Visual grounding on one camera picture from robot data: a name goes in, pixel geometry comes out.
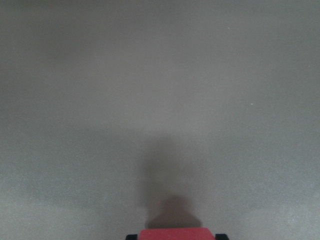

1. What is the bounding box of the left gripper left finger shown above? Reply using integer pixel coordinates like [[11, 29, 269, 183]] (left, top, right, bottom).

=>
[[125, 234, 138, 240]]

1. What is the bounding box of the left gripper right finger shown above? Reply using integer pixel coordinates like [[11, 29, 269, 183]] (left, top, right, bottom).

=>
[[215, 233, 230, 240]]

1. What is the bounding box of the red block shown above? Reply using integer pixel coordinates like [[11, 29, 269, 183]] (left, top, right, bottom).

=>
[[137, 227, 216, 240]]

